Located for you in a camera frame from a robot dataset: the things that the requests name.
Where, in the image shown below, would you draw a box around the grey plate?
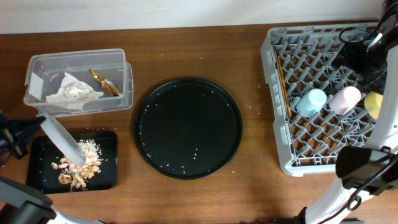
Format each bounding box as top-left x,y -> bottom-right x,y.
36,113 -> 86,166

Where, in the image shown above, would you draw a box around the yellow bowl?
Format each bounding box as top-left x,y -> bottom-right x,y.
364,91 -> 383,119

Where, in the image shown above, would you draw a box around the pink cup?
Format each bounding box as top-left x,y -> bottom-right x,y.
328,86 -> 361,115

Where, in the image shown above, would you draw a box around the light blue cup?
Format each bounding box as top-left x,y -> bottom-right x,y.
296,88 -> 327,118

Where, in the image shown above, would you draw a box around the white paper napkin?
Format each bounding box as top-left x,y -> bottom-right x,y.
45,72 -> 104,110

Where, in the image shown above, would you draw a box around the food scraps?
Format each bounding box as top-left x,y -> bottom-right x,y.
51,139 -> 103,192

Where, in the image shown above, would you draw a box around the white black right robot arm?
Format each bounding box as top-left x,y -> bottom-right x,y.
293,1 -> 397,223

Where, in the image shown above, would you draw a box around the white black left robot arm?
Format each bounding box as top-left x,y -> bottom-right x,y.
1,114 -> 103,224

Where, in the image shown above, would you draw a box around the grey dishwasher rack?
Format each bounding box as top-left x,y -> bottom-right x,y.
261,22 -> 377,177

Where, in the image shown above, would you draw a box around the clear plastic waste bin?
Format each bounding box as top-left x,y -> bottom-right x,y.
24,49 -> 134,117

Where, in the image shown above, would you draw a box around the black rectangular tray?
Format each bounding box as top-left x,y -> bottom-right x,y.
25,131 -> 118,194

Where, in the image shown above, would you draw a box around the gold candy wrapper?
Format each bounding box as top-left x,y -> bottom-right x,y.
89,69 -> 121,96

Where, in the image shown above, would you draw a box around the round black serving tray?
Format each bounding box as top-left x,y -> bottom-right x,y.
134,78 -> 243,180

